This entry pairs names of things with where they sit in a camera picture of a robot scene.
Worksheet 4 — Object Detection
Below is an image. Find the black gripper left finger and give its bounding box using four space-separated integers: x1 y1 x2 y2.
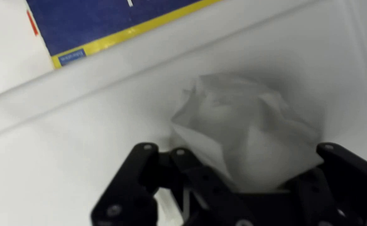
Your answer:
91 142 240 226

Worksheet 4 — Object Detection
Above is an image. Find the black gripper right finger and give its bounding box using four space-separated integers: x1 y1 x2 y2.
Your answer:
284 142 367 226

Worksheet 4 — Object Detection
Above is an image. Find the white napkin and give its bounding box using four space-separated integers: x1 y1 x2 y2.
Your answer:
170 71 326 194

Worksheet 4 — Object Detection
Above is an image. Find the blue and yellow book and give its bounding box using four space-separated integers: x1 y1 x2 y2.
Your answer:
24 0 224 70

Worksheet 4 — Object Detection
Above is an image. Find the small orange tab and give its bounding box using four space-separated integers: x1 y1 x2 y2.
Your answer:
26 9 41 38

